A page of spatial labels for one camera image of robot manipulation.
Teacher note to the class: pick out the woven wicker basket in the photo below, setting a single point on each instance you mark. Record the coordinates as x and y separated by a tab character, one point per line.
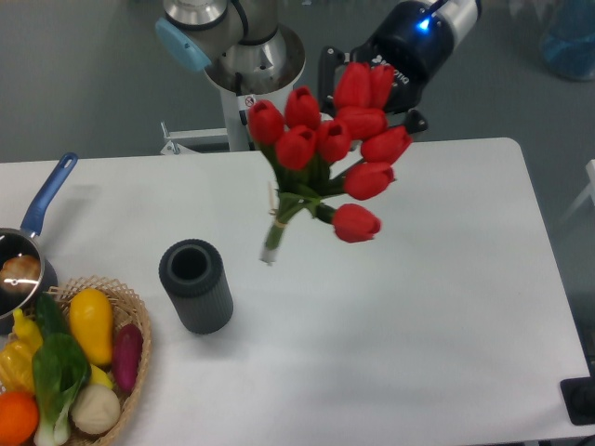
127	307

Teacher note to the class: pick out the purple eggplant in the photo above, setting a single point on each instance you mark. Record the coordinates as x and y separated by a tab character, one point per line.
126	356

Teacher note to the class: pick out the green cucumber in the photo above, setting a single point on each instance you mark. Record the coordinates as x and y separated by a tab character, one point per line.
49	317

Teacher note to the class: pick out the yellow squash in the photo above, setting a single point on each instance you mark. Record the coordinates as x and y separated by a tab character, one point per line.
91	323

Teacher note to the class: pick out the yellow bell pepper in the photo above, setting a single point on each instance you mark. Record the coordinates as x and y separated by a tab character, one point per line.
17	367

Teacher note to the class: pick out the small yellow pepper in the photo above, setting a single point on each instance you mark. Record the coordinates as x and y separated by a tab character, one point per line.
27	331

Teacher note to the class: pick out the red tulip bouquet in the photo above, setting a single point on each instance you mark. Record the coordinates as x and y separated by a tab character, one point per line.
330	166

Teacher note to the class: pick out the white chair part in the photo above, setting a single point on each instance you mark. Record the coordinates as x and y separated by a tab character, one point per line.
580	201

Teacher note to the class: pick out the green bok choy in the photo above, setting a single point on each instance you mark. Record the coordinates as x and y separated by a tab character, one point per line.
60	370

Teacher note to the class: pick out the bread roll in pan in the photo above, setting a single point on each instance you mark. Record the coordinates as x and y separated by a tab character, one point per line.
20	274

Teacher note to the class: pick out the orange fruit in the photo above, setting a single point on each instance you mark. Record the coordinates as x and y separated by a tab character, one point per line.
19	417

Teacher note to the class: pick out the black device at table edge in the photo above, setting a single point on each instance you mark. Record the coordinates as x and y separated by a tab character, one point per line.
578	396

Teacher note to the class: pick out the white garlic bulb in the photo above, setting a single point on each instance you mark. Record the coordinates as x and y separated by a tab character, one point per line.
96	410

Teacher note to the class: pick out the dark grey ribbed vase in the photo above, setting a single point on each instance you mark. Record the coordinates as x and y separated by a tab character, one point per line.
193	276

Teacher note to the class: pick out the blue plastic bin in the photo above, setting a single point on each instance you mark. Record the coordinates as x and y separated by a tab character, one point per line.
567	45

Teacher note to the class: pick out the blue handled saucepan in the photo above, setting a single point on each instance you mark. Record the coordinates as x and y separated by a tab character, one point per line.
23	241

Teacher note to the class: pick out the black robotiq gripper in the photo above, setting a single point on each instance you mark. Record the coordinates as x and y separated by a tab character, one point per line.
415	40

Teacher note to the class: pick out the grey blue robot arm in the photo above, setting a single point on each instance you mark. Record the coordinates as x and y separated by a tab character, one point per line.
219	24

